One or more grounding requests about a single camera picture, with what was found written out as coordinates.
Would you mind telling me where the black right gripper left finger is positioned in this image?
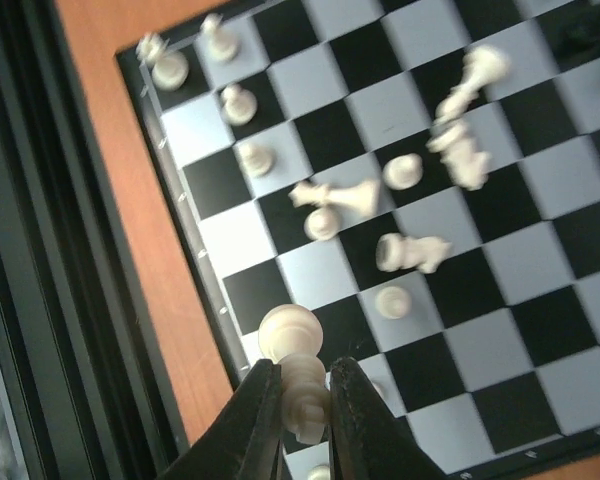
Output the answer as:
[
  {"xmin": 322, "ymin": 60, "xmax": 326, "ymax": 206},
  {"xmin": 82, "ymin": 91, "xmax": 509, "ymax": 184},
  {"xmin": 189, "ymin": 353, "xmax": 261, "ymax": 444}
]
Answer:
[{"xmin": 159, "ymin": 359, "xmax": 284, "ymax": 480}]

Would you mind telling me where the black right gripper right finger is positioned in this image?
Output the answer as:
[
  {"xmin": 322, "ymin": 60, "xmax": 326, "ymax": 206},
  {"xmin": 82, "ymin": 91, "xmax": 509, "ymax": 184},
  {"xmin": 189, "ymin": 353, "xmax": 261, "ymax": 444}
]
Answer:
[{"xmin": 329, "ymin": 358, "xmax": 445, "ymax": 479}]

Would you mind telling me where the white king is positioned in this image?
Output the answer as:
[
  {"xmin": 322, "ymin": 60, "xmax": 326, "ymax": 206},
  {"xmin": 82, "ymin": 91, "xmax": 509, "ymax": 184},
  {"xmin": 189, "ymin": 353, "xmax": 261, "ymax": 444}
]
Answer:
[{"xmin": 258, "ymin": 304, "xmax": 330, "ymax": 445}]

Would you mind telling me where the black white chessboard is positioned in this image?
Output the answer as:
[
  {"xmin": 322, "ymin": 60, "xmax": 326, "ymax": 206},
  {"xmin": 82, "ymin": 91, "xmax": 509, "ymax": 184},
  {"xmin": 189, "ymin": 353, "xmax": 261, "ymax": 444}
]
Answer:
[{"xmin": 117, "ymin": 1, "xmax": 600, "ymax": 479}]

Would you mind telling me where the white knight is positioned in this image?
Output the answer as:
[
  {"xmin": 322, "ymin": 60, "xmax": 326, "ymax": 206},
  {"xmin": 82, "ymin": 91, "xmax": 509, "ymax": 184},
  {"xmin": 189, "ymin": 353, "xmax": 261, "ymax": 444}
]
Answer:
[
  {"xmin": 376, "ymin": 233, "xmax": 452, "ymax": 274},
  {"xmin": 426, "ymin": 119, "xmax": 491, "ymax": 191}
]

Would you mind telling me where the white pawn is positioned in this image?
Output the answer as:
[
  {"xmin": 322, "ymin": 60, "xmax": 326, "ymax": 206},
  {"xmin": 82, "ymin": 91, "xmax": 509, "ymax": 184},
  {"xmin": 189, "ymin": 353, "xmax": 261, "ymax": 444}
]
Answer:
[
  {"xmin": 307, "ymin": 464, "xmax": 331, "ymax": 480},
  {"xmin": 201, "ymin": 13, "xmax": 240, "ymax": 62},
  {"xmin": 383, "ymin": 153, "xmax": 423, "ymax": 190},
  {"xmin": 375, "ymin": 286, "xmax": 412, "ymax": 319},
  {"xmin": 221, "ymin": 83, "xmax": 258, "ymax": 126},
  {"xmin": 237, "ymin": 142, "xmax": 274, "ymax": 178}
]

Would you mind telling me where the white queen lying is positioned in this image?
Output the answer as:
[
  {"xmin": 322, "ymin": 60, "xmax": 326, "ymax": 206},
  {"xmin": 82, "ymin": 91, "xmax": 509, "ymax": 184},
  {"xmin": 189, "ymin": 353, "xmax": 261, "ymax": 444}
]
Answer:
[{"xmin": 288, "ymin": 179, "xmax": 380, "ymax": 218}]

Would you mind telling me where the white bishop lying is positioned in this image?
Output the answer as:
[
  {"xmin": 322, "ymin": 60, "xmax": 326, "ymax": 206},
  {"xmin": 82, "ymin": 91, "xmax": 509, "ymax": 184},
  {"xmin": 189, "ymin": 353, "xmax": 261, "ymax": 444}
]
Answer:
[{"xmin": 434, "ymin": 45, "xmax": 511, "ymax": 124}]

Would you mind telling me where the black aluminium frame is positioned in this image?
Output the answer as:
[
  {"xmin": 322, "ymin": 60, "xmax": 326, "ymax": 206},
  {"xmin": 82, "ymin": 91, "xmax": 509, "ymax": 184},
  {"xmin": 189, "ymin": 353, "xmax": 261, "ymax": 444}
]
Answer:
[{"xmin": 0, "ymin": 1, "xmax": 180, "ymax": 479}]

